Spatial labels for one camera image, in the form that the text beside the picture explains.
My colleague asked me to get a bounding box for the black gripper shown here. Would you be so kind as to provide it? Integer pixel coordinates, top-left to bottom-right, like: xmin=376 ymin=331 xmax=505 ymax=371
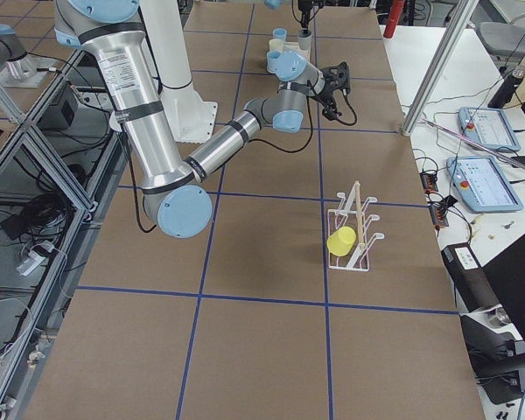
xmin=297 ymin=0 xmax=314 ymax=20
xmin=317 ymin=61 xmax=349 ymax=102

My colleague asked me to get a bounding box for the grey plastic cup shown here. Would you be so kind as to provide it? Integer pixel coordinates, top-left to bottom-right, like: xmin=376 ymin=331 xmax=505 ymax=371
xmin=297 ymin=30 xmax=312 ymax=51

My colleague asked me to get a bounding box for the yellow plastic cup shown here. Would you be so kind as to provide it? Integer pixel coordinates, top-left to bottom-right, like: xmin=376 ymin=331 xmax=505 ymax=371
xmin=326 ymin=226 xmax=357 ymax=256

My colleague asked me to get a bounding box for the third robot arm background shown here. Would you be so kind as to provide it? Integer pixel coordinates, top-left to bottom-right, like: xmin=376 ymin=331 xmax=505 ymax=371
xmin=0 ymin=24 xmax=27 ymax=66

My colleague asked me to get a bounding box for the light blue cup back-left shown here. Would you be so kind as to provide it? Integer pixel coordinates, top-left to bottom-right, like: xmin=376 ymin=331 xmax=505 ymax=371
xmin=272 ymin=27 xmax=287 ymax=42

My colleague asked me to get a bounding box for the cream plastic cup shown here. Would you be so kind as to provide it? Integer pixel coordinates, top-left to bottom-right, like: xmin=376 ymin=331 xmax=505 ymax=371
xmin=269 ymin=38 xmax=284 ymax=54

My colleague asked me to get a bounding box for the light blue cup back-right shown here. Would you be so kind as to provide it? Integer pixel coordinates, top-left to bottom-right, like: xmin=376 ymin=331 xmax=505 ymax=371
xmin=266 ymin=50 xmax=282 ymax=74

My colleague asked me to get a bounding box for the steel cup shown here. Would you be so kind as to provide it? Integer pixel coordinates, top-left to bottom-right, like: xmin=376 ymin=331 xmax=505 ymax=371
xmin=490 ymin=307 xmax=511 ymax=328

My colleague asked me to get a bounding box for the cream plastic tray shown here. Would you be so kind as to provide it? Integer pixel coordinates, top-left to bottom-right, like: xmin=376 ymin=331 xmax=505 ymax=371
xmin=273 ymin=45 xmax=309 ymax=81

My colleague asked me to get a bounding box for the red cylinder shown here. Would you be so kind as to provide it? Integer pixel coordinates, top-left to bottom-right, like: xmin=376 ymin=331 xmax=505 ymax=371
xmin=383 ymin=0 xmax=405 ymax=39

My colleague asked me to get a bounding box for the far teach pendant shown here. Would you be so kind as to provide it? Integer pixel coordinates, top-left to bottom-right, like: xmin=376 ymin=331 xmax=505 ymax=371
xmin=458 ymin=107 xmax=521 ymax=151

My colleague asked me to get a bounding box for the teach pendant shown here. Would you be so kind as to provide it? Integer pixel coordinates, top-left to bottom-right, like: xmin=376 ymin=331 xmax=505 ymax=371
xmin=446 ymin=156 xmax=523 ymax=214
xmin=458 ymin=107 xmax=521 ymax=151

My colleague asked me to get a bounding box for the white office chair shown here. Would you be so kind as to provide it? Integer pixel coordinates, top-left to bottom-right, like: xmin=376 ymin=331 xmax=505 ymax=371
xmin=476 ymin=22 xmax=525 ymax=60

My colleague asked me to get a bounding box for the near teach pendant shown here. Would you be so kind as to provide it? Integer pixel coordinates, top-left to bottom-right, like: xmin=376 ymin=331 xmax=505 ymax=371
xmin=446 ymin=156 xmax=523 ymax=214

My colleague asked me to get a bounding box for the black labelled box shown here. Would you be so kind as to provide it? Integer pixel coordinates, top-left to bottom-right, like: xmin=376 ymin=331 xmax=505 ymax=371
xmin=441 ymin=242 xmax=501 ymax=314

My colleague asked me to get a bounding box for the black Huawei monitor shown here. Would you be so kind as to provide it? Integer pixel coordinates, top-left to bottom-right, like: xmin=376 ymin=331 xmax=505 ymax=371
xmin=484 ymin=234 xmax=525 ymax=340

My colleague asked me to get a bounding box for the black monitor stand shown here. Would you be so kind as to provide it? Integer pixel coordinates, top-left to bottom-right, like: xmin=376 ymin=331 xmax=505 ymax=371
xmin=460 ymin=315 xmax=525 ymax=404

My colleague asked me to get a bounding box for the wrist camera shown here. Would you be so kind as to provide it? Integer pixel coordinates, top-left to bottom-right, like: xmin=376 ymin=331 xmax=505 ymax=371
xmin=322 ymin=106 xmax=342 ymax=121

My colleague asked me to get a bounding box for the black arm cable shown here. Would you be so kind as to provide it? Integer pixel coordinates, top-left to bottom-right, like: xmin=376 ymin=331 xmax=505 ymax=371
xmin=253 ymin=87 xmax=358 ymax=154

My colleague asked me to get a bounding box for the white wire cup rack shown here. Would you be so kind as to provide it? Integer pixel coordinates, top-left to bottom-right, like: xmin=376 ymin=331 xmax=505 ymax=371
xmin=325 ymin=180 xmax=385 ymax=272

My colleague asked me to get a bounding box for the aluminium frame post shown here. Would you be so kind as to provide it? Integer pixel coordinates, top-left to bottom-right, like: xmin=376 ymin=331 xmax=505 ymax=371
xmin=401 ymin=0 xmax=479 ymax=137

